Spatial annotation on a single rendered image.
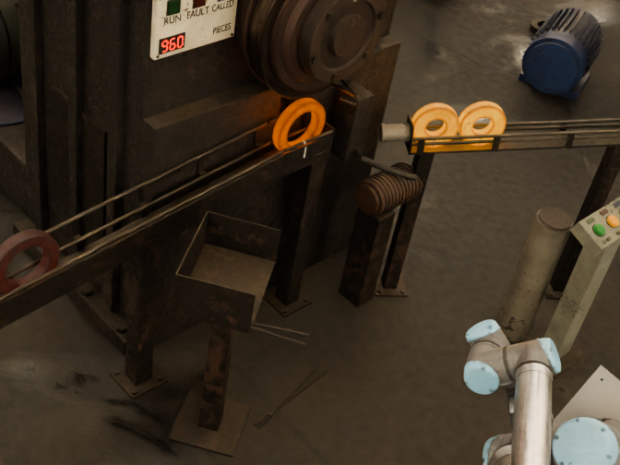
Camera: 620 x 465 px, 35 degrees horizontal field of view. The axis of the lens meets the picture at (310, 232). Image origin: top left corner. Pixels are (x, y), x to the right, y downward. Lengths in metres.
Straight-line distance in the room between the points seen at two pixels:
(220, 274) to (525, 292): 1.18
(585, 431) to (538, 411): 0.29
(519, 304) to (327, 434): 0.82
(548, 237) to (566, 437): 0.83
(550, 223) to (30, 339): 1.69
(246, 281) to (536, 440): 0.86
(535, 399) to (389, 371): 1.02
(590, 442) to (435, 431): 0.71
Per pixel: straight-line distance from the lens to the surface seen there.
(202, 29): 2.61
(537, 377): 2.40
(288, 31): 2.58
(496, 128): 3.20
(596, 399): 2.87
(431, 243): 3.81
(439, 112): 3.10
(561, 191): 4.31
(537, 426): 2.29
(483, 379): 2.49
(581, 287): 3.27
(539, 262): 3.28
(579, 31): 4.90
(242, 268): 2.63
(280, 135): 2.86
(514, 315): 3.44
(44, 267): 2.57
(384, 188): 3.13
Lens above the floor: 2.38
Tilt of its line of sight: 40 degrees down
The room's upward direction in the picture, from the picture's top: 11 degrees clockwise
